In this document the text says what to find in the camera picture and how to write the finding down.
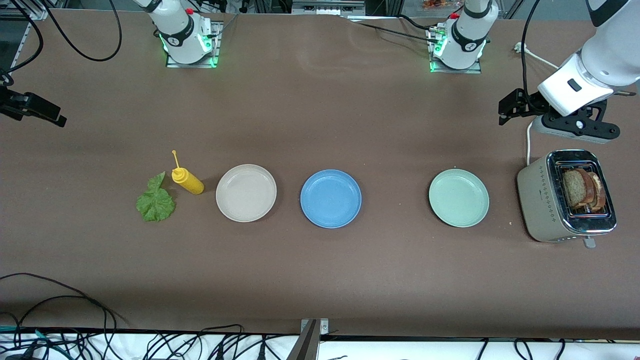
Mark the white toaster power cord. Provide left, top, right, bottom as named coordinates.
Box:
left=514, top=42, right=561, bottom=167

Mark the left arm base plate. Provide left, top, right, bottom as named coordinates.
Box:
left=429, top=24, right=483, bottom=75

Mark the blue plate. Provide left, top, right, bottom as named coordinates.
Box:
left=300, top=169, right=362, bottom=229

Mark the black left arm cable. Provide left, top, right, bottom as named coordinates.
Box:
left=520, top=0, right=543, bottom=101

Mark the thin black table cable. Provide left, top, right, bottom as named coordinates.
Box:
left=345, top=17, right=441, bottom=45

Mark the yellow mustard squeeze bottle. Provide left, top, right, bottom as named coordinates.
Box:
left=171, top=150, right=205, bottom=195

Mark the long black looped cable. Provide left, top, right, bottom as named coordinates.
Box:
left=0, top=272, right=126, bottom=346

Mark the beige plate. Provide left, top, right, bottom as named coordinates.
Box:
left=215, top=164, right=278, bottom=223

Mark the grey metal box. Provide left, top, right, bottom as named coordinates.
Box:
left=291, top=0, right=367, bottom=16

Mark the green lettuce leaf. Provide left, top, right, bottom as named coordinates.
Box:
left=136, top=171, right=177, bottom=223

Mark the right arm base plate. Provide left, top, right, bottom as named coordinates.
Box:
left=166, top=20, right=224, bottom=69

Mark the beige chrome toaster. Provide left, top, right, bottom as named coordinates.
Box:
left=516, top=149, right=617, bottom=249

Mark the brown bread slice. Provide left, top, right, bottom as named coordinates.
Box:
left=589, top=171, right=607, bottom=210
left=562, top=169, right=594, bottom=210

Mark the aluminium table frame rail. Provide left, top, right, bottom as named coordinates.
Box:
left=0, top=7, right=49, bottom=68

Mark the aluminium profile with bracket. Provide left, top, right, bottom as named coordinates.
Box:
left=287, top=318, right=330, bottom=360

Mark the mint green plate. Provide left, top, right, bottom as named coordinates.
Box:
left=428, top=168, right=490, bottom=228

